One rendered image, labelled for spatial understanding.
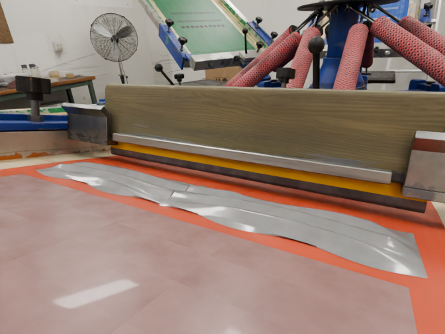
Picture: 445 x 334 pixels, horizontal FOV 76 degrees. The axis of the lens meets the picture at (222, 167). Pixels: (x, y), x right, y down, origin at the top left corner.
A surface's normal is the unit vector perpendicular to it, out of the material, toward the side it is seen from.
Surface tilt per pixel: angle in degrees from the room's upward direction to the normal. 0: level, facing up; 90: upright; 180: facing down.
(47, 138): 90
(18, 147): 90
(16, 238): 15
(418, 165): 75
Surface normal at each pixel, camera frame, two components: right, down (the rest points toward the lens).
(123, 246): 0.07, -0.98
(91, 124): -0.48, 0.14
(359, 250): -0.23, -0.73
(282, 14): -0.48, 0.39
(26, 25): 0.88, 0.15
